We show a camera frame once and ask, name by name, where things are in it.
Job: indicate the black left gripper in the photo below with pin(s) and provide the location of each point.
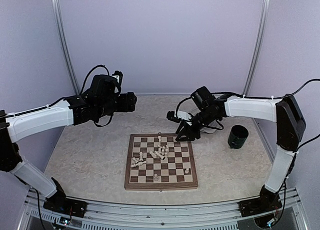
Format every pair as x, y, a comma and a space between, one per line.
128, 103

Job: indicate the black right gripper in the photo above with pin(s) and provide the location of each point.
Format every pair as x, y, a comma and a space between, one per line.
192, 134

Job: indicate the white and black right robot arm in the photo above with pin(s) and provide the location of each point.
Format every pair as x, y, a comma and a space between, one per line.
285, 112

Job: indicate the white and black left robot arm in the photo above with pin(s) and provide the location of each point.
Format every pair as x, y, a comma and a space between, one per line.
17, 126

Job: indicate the wooden chess board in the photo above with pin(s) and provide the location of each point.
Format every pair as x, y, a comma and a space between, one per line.
171, 171

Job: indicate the white plate with spiral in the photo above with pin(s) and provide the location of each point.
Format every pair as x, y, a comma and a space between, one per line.
212, 125

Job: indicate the fallen white king centre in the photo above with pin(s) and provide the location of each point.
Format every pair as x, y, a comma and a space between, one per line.
163, 155

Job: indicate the fallen white bishop centre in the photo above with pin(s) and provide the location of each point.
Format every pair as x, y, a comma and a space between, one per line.
153, 155

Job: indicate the dark green cup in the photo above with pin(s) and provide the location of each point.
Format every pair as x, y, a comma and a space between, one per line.
237, 136

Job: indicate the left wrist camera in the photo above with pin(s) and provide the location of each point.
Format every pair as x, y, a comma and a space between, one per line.
118, 75

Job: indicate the aluminium front rail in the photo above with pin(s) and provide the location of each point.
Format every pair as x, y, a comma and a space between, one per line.
107, 215

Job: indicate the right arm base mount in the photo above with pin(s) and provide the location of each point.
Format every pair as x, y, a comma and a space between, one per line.
257, 206

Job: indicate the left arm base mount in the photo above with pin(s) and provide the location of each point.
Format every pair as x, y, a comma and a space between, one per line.
67, 206

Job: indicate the left aluminium corner post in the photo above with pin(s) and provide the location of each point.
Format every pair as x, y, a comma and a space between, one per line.
64, 46

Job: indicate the aluminium corner post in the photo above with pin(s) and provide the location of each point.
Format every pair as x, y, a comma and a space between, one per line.
258, 45
64, 46

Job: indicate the right aluminium corner post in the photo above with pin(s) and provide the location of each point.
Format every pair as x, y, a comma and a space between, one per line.
258, 45

